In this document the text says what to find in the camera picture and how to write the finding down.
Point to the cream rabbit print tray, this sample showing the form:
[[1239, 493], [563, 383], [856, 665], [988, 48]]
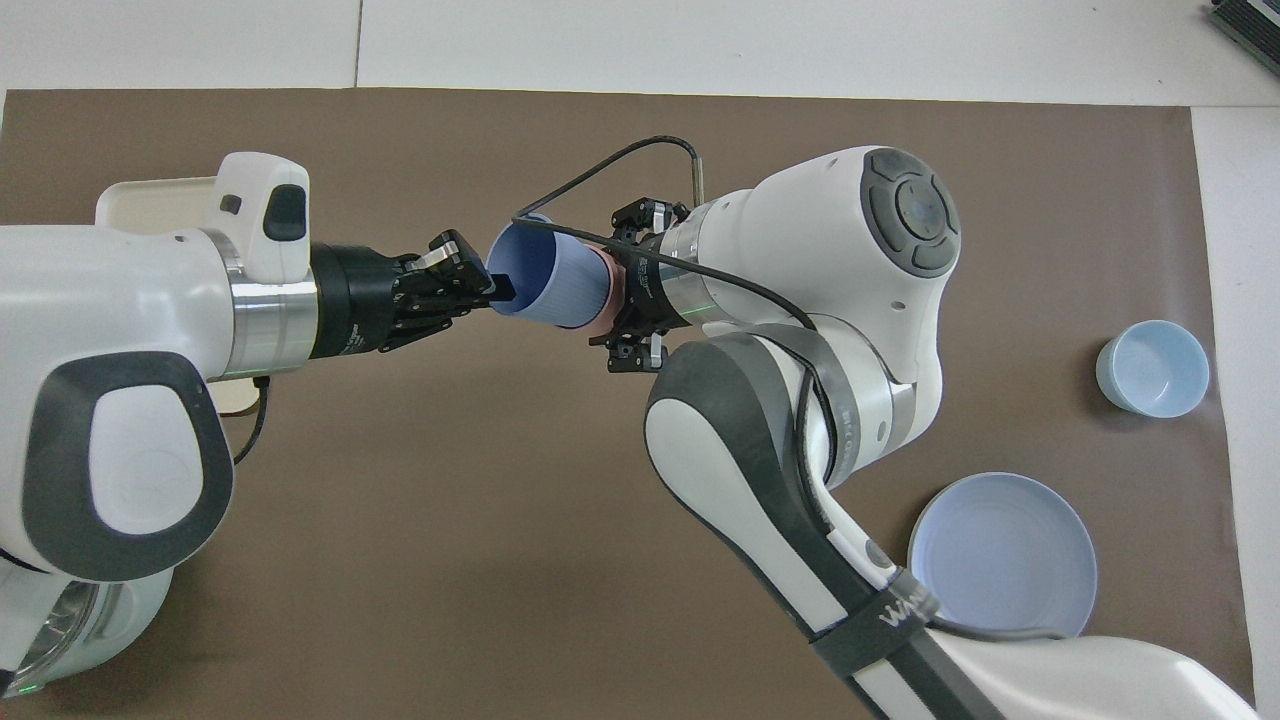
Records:
[[150, 205]]

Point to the brown table mat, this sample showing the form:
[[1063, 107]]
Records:
[[500, 500]]

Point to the blue ribbed cup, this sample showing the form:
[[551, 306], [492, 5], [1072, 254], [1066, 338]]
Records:
[[560, 280]]

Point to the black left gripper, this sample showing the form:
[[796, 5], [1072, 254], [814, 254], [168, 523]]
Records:
[[355, 300]]

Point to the light blue plate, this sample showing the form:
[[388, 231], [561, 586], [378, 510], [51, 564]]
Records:
[[1010, 560]]

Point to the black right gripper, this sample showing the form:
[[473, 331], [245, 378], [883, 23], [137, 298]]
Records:
[[645, 290]]

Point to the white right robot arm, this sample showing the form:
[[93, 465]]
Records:
[[800, 250]]

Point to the pink cup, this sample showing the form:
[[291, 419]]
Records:
[[612, 290]]

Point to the light blue bowl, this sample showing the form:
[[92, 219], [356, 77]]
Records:
[[1155, 370]]

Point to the black ribbed device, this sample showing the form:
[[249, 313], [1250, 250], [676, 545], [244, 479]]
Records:
[[1250, 25]]

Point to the pale green steel-lined pot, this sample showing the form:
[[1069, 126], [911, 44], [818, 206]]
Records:
[[120, 620]]

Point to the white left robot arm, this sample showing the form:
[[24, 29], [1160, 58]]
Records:
[[120, 330]]

